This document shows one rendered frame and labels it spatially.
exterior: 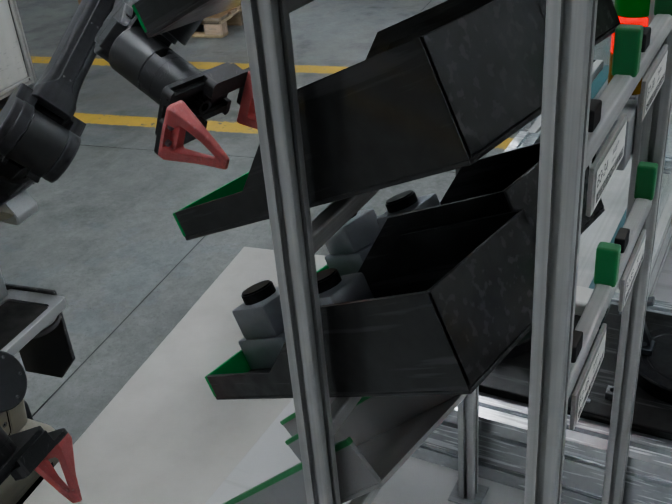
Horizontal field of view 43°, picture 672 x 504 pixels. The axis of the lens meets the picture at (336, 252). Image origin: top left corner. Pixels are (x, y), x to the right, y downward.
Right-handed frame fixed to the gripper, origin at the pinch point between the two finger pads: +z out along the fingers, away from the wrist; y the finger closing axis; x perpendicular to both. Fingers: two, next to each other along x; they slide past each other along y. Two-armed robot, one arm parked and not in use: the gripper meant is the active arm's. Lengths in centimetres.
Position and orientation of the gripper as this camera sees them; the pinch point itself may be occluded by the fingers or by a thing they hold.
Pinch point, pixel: (253, 144)
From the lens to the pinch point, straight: 90.6
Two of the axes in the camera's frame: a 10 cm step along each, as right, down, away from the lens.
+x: -2.7, 6.9, 6.7
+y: 6.0, -4.2, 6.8
